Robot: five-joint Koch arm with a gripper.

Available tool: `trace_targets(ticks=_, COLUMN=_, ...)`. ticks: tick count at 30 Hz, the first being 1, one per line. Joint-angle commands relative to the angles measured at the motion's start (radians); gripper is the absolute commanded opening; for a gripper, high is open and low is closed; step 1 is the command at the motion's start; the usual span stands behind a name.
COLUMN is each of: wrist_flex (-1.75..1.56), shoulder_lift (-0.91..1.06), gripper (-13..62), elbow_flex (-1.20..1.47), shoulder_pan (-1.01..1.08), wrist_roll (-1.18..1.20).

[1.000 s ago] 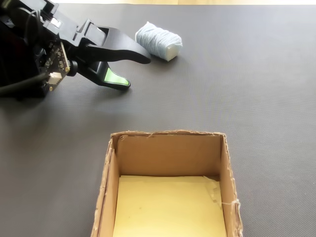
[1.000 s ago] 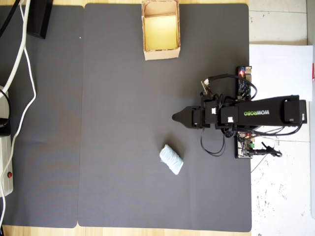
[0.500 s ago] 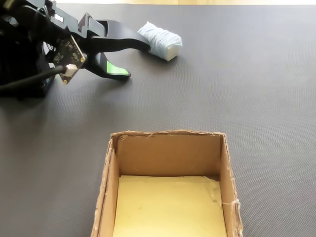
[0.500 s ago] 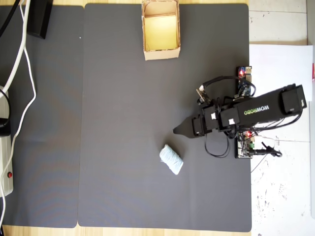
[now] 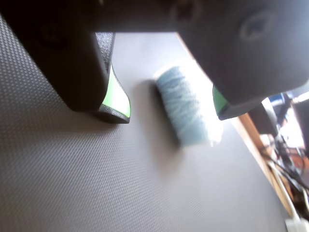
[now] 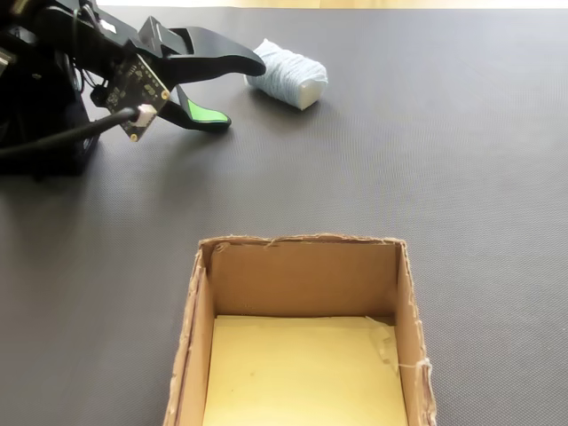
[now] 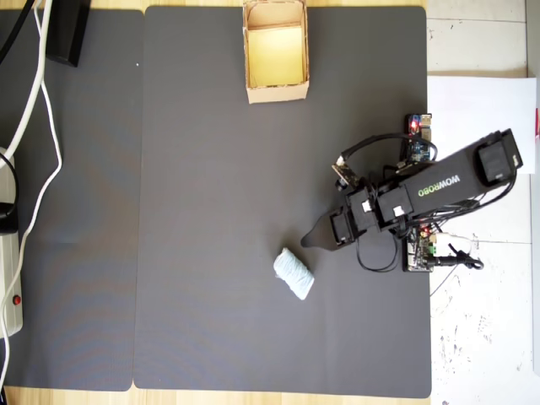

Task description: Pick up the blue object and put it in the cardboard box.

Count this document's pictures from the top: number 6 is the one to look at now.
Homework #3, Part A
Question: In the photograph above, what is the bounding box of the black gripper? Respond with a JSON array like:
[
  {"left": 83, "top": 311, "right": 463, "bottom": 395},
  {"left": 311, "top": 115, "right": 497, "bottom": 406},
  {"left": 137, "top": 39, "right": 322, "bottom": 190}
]
[{"left": 57, "top": 0, "right": 266, "bottom": 134}]

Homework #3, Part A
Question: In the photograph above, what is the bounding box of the block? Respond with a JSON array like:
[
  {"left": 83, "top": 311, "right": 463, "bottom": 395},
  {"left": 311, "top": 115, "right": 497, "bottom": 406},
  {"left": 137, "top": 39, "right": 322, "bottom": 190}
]
[{"left": 243, "top": 37, "right": 329, "bottom": 111}]

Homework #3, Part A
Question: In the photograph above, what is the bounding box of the brown cardboard box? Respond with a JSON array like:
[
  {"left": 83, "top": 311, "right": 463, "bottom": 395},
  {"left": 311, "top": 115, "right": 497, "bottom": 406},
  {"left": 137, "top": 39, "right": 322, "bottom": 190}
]
[{"left": 162, "top": 233, "right": 438, "bottom": 426}]

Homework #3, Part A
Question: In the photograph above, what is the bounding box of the dark grey table mat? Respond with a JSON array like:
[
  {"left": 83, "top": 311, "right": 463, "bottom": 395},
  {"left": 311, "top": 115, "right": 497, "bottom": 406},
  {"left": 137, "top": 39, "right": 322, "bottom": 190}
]
[{"left": 0, "top": 4, "right": 568, "bottom": 426}]

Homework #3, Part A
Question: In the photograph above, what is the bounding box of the yellow paper sheet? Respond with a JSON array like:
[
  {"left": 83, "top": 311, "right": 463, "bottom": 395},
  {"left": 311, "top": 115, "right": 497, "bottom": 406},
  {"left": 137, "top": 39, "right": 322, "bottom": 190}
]
[{"left": 201, "top": 313, "right": 408, "bottom": 426}]

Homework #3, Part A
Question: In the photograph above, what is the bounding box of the black camera circuit board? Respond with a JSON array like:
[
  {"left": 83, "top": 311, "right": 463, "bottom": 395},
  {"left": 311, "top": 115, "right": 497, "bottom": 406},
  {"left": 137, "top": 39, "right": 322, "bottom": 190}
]
[{"left": 91, "top": 55, "right": 172, "bottom": 145}]

